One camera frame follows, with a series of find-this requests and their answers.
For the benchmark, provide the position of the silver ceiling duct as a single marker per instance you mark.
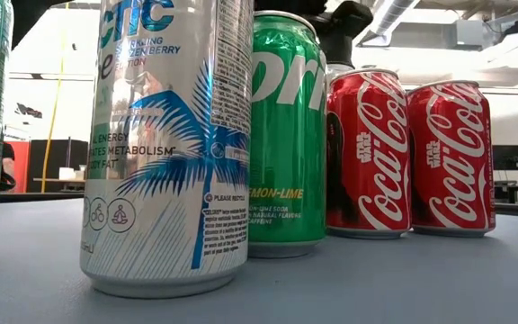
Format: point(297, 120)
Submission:
point(389, 18)

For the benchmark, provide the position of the white box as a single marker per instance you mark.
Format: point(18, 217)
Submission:
point(66, 173)

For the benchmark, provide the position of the wooden table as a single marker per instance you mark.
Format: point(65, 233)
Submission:
point(59, 181)

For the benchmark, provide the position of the red panel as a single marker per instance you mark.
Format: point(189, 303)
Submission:
point(24, 166)

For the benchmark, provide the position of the black cabinet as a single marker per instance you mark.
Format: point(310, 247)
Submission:
point(72, 155)

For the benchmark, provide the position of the black monitor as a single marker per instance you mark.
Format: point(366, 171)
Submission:
point(508, 157)

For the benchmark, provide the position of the red Coca-Cola can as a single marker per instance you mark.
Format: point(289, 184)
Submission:
point(450, 171)
point(367, 171)

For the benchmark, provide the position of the yellow pole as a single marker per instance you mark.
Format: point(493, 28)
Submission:
point(48, 148)

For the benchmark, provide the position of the white blue Celsius can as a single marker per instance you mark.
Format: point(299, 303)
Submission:
point(336, 69)
point(164, 180)

